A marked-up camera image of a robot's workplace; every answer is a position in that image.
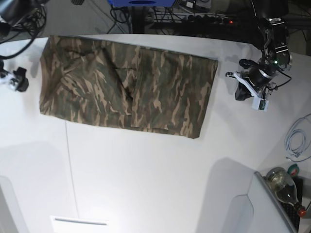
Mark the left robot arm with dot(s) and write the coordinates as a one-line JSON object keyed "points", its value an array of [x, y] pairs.
{"points": [[273, 42]]}

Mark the camouflage t-shirt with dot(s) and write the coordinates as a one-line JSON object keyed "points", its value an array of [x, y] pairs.
{"points": [[110, 84]]}

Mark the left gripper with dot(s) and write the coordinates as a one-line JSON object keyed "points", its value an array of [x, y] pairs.
{"points": [[258, 78]]}

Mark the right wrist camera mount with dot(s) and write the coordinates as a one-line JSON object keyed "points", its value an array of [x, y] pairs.
{"points": [[9, 79]]}

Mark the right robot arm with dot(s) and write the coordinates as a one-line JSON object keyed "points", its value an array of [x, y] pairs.
{"points": [[17, 17]]}

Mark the black power strip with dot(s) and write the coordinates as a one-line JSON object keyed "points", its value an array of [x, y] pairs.
{"points": [[212, 19]]}

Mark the green tape roll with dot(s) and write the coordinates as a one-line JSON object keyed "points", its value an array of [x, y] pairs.
{"points": [[293, 170]]}

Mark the clear plastic bottle red cap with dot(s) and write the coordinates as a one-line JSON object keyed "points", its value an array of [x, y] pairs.
{"points": [[284, 188]]}

